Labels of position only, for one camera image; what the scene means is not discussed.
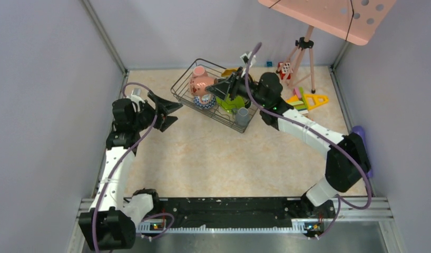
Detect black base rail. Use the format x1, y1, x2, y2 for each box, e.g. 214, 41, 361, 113
152, 197, 335, 229

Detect red white dice box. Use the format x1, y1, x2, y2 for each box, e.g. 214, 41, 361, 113
276, 62, 292, 80

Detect pink tripod stand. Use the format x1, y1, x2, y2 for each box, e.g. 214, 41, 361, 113
282, 25, 316, 94

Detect green plate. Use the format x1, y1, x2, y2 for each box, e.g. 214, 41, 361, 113
216, 96, 246, 114

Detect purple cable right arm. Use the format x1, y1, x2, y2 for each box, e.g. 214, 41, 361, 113
244, 42, 373, 239

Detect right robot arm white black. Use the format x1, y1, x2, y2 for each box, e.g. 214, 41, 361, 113
205, 68, 372, 217

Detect stack of coloured wooden blocks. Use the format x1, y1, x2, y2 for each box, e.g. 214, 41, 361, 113
286, 87, 309, 116

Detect pink mug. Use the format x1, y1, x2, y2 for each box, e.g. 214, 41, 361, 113
191, 65, 208, 79

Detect yellow polka dot plate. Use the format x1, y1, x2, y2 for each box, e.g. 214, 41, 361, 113
220, 68, 237, 77

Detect yellow triangle toy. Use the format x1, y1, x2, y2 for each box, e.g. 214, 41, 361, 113
302, 94, 329, 111

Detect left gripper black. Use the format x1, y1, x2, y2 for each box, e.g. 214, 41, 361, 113
131, 91, 183, 132

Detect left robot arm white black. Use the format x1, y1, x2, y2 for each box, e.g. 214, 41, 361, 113
78, 91, 183, 252

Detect purple handle tool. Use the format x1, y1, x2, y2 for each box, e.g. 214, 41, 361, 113
351, 125, 374, 178

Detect dark wire dish rack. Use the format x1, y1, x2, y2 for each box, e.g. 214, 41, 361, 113
171, 58, 258, 133

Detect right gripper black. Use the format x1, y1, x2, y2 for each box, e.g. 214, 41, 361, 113
207, 67, 268, 108

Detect red patterned bowl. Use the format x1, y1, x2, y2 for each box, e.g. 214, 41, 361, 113
193, 94, 217, 110

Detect pink perforated board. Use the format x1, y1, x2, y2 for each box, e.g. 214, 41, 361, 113
258, 0, 396, 46

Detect grey white cup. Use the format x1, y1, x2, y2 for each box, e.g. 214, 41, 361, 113
234, 107, 249, 127

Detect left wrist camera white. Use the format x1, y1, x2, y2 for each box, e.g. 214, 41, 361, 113
129, 88, 145, 104

